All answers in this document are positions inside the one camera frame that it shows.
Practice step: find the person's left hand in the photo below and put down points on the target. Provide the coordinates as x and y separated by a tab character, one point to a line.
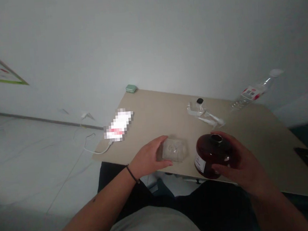
146	158

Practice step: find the person's right hand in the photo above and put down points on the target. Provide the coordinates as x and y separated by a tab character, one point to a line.
240	162

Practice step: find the dark red glass bottle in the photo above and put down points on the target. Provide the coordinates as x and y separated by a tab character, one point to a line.
213	156

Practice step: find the beige table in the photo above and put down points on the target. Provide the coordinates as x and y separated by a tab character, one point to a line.
219	131

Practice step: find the white smartphone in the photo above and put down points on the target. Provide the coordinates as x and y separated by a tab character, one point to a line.
119	126

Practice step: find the crumpled clear plastic wrapper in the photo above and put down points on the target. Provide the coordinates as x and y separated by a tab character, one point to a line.
207	115

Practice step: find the person's body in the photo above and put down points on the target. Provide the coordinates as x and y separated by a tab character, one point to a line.
152	226

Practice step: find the small clear black-capped bottle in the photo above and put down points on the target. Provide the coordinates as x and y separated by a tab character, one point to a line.
200	106

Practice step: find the clear plastic water bottle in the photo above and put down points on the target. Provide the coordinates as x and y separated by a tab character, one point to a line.
253	91

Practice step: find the green small case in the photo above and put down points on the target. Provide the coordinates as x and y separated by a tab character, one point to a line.
131	88

